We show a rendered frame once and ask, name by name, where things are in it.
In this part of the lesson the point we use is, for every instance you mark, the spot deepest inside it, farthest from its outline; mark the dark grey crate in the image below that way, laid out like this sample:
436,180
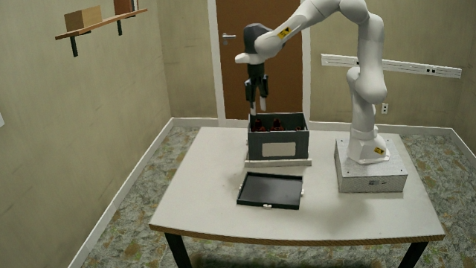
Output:
278,145

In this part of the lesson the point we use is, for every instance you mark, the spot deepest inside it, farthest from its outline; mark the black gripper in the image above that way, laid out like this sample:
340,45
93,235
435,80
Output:
257,78

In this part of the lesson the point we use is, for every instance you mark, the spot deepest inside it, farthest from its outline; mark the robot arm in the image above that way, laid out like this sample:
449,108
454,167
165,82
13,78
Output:
366,82

